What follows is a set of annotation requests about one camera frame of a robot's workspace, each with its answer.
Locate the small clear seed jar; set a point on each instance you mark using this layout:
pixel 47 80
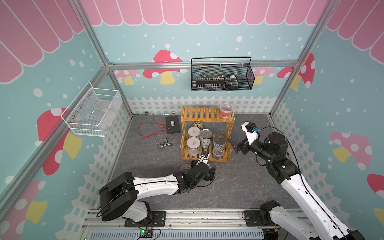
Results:
pixel 218 153

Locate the brown tape roll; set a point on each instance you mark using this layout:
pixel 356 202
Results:
pixel 198 125

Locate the rear white lid can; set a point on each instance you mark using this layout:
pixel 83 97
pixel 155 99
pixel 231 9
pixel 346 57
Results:
pixel 194 132

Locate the tall green label can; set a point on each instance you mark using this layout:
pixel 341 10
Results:
pixel 205 138

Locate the purple label sun can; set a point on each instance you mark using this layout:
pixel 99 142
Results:
pixel 220 141

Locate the green circuit board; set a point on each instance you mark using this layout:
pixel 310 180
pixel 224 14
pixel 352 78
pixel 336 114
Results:
pixel 146 234

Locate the white wire basket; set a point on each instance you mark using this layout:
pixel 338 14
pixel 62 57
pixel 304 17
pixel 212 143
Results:
pixel 93 111

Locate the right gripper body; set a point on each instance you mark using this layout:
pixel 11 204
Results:
pixel 247 147

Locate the red label seed jar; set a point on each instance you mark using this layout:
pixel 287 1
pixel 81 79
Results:
pixel 226 111

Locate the orange label seed jar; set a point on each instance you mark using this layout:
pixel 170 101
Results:
pixel 185 168

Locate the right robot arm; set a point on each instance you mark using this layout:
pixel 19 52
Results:
pixel 324 224

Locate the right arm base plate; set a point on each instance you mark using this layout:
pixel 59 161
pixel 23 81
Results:
pixel 259 218

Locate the black wire basket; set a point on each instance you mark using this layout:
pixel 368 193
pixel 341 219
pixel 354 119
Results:
pixel 221 74

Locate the wooden two-tier shelf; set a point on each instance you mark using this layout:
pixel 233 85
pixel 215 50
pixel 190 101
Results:
pixel 212 120

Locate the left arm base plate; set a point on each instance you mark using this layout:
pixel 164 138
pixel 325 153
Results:
pixel 155 219

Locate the black box device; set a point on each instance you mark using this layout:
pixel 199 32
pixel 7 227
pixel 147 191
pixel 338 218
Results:
pixel 173 125

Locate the white lid green can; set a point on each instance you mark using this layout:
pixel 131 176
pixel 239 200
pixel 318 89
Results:
pixel 193 146

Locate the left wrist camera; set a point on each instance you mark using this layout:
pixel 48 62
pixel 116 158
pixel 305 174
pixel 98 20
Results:
pixel 204 158

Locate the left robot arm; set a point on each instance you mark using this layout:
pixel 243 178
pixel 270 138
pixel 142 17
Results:
pixel 121 197

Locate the metal faucet part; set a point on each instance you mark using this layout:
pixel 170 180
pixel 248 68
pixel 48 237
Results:
pixel 165 142

